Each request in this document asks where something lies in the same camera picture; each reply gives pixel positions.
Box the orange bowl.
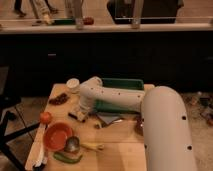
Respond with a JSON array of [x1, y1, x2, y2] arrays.
[[43, 122, 73, 151]]

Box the white cup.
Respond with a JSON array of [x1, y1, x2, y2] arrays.
[[66, 78, 80, 93]]

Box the green chili pepper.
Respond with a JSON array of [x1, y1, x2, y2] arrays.
[[53, 152, 82, 164]]

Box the green plastic bin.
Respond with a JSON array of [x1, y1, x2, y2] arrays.
[[94, 78, 144, 114]]

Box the red tomato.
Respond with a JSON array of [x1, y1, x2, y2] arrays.
[[40, 112, 52, 124]]

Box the dark brown plate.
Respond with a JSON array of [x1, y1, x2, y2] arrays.
[[135, 116, 143, 135]]

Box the grey cloth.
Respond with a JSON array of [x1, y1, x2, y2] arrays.
[[97, 112, 123, 127]]

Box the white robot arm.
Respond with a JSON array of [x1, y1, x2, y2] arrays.
[[79, 77, 198, 171]]

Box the yellow banana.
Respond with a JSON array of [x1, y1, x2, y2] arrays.
[[81, 143, 104, 151]]

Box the small brown item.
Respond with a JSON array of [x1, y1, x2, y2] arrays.
[[94, 124, 102, 129]]

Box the white-handled knife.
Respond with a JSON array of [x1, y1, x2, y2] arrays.
[[33, 124, 47, 170]]

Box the black chair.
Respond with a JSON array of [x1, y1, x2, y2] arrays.
[[0, 66, 39, 171]]

